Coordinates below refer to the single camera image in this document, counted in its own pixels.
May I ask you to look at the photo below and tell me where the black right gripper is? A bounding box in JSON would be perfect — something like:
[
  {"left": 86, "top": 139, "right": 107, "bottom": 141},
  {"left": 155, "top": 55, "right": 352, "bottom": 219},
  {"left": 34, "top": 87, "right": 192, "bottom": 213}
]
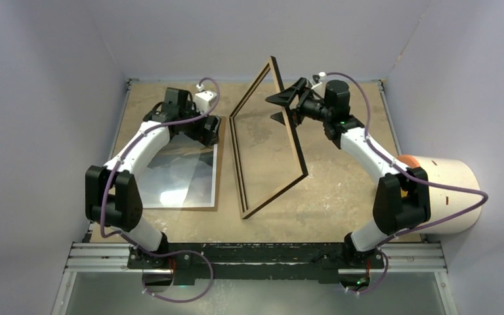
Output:
[{"left": 266, "top": 78, "right": 332, "bottom": 131}]

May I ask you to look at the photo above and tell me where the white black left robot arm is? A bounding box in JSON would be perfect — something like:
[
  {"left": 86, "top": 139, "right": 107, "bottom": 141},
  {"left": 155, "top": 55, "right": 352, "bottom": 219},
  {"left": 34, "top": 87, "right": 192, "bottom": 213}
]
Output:
[{"left": 85, "top": 83, "right": 221, "bottom": 268}]

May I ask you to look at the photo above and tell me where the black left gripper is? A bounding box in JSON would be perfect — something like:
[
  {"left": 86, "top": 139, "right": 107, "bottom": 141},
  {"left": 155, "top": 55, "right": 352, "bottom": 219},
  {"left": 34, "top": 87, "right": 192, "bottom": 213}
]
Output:
[{"left": 179, "top": 101, "right": 221, "bottom": 146}]

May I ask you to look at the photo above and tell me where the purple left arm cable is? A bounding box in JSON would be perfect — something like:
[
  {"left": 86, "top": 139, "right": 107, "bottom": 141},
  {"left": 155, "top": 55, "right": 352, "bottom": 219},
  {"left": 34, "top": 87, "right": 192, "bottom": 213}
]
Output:
[{"left": 98, "top": 77, "right": 222, "bottom": 305}]

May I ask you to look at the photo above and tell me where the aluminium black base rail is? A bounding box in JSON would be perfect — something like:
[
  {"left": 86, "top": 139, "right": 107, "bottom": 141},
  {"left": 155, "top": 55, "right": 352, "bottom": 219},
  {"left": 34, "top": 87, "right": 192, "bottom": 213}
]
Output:
[{"left": 66, "top": 242, "right": 447, "bottom": 287}]

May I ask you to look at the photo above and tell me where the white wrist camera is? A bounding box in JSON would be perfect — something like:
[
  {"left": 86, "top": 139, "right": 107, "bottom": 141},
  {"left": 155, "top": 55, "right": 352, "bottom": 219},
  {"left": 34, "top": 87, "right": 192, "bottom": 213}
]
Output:
[
  {"left": 194, "top": 91, "right": 217, "bottom": 114},
  {"left": 309, "top": 72, "right": 327, "bottom": 93}
]

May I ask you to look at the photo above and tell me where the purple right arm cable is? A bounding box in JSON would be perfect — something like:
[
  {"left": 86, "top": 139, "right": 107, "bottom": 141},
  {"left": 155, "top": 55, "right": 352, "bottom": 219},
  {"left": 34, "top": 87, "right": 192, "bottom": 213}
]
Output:
[{"left": 324, "top": 72, "right": 490, "bottom": 297}]

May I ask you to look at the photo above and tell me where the brown frame backing board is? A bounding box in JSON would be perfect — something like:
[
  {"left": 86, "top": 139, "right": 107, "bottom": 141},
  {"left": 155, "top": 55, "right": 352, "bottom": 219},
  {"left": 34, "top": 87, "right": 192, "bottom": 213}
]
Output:
[{"left": 142, "top": 115, "right": 228, "bottom": 213}]

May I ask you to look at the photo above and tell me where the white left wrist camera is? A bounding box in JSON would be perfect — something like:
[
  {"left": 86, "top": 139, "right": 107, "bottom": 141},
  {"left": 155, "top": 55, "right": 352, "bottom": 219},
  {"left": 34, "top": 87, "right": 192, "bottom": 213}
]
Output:
[{"left": 194, "top": 91, "right": 217, "bottom": 114}]

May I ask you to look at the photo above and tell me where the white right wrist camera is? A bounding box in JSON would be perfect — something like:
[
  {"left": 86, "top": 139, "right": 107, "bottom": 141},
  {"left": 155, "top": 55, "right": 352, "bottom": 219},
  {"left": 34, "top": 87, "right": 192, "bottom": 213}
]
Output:
[{"left": 309, "top": 72, "right": 327, "bottom": 93}]

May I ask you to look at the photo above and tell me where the white cylinder with orange lid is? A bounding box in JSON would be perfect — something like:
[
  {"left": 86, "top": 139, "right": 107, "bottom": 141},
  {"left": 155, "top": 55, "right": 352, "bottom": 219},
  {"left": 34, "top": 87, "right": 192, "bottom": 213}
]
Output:
[{"left": 398, "top": 154, "right": 482, "bottom": 234}]

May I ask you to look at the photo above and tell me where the grey landscape photo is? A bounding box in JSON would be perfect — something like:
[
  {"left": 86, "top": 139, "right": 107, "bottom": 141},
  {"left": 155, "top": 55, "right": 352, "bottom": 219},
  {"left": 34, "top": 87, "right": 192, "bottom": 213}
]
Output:
[{"left": 135, "top": 132, "right": 218, "bottom": 211}]

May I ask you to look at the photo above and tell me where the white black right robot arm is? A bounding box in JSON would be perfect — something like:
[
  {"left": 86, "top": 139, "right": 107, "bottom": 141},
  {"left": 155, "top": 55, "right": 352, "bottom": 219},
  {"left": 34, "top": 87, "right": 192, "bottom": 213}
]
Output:
[{"left": 265, "top": 77, "right": 431, "bottom": 267}]

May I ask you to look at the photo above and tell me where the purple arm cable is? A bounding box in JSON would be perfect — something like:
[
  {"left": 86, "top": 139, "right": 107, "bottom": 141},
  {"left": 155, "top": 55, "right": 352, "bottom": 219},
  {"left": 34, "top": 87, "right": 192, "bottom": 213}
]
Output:
[
  {"left": 324, "top": 72, "right": 490, "bottom": 297},
  {"left": 98, "top": 77, "right": 222, "bottom": 305}
]

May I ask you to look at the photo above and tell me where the black wooden picture frame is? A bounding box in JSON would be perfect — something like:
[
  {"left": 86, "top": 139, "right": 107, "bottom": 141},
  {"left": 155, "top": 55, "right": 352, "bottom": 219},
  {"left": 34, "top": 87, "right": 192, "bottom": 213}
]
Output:
[{"left": 229, "top": 56, "right": 308, "bottom": 220}]

